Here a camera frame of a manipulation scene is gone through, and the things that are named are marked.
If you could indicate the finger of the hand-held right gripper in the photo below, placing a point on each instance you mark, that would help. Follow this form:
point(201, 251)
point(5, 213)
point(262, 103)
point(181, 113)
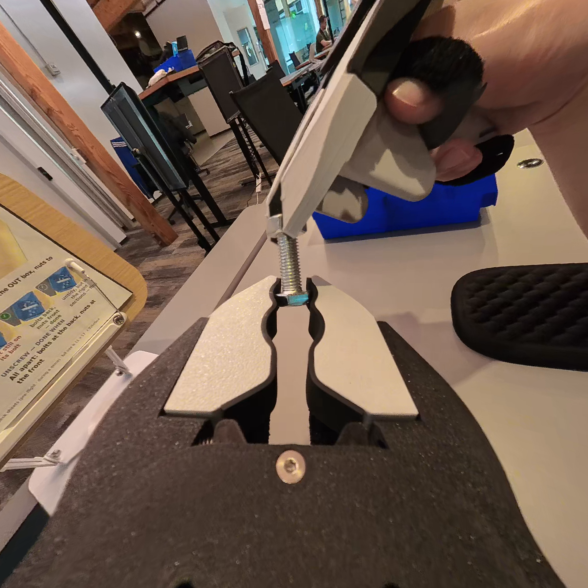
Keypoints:
point(317, 101)
point(330, 151)

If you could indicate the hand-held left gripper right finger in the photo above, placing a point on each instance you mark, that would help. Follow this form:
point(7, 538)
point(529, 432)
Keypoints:
point(358, 358)

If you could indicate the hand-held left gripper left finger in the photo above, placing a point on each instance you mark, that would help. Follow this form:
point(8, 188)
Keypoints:
point(220, 358)

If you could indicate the blue plastic bin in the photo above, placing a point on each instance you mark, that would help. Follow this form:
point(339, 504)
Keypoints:
point(413, 216)

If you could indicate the silver hex nut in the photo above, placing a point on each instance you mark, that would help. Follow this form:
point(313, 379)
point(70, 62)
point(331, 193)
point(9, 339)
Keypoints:
point(294, 300)

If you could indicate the silver hex bolt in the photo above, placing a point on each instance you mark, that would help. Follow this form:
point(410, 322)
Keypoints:
point(289, 262)

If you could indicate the person's right forearm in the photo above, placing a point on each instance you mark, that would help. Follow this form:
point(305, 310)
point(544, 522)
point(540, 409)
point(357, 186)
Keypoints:
point(574, 174)

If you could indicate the person's right hand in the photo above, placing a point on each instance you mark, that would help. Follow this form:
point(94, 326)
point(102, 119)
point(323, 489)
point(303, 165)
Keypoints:
point(528, 59)

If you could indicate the black chair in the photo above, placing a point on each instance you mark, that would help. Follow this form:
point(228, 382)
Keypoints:
point(271, 115)
point(220, 82)

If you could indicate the white power strip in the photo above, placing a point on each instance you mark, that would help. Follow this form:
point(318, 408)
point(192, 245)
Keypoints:
point(258, 181)

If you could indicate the wooden pillar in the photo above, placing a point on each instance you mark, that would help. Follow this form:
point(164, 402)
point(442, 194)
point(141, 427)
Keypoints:
point(264, 27)

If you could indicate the metal desk grommet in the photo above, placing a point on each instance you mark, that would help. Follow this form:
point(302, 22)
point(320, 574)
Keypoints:
point(529, 163)

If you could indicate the black chair armrest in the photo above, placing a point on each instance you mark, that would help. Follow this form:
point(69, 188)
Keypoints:
point(519, 317)

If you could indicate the instruction sheet in clear holder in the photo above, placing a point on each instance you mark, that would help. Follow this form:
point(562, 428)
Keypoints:
point(46, 344)

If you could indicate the dark flat screen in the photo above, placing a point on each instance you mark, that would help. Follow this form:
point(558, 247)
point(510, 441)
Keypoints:
point(142, 138)

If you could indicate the blue striped bag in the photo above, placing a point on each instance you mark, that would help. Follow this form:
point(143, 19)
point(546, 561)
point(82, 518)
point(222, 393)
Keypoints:
point(124, 160)

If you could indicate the wooden beam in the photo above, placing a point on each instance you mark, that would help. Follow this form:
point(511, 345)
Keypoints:
point(92, 151)

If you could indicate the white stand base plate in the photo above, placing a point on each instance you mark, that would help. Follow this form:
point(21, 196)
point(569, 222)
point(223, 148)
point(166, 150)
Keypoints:
point(87, 432)

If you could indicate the wooden desk black frame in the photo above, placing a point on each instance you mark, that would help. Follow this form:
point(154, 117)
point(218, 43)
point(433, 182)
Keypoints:
point(158, 89)

